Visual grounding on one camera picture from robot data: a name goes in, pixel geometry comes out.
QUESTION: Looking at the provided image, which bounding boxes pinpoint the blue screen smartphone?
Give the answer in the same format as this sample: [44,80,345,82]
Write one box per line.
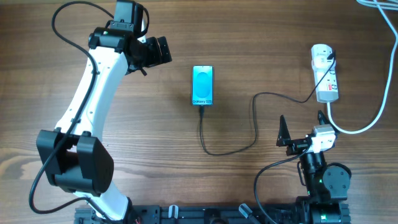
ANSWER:
[192,65,214,106]

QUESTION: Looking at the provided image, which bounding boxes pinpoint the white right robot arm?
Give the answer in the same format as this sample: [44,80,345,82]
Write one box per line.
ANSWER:
[276,111,352,224]

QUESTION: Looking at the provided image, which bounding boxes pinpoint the white power strip cord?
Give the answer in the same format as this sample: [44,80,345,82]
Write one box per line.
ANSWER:
[325,0,398,135]

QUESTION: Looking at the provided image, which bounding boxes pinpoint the black charger cable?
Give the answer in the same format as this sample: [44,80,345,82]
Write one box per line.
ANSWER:
[198,51,336,156]

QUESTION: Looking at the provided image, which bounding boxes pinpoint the white cables at corner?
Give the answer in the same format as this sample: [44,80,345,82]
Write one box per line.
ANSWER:
[356,0,398,11]

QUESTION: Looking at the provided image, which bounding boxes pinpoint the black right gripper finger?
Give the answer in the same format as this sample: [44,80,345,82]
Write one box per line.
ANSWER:
[318,110,339,136]
[276,115,291,147]

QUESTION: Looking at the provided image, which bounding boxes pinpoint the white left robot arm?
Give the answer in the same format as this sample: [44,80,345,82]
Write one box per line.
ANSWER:
[36,1,172,223]

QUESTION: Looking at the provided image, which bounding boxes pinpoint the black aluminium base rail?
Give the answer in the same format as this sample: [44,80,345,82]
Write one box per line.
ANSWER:
[73,202,351,224]

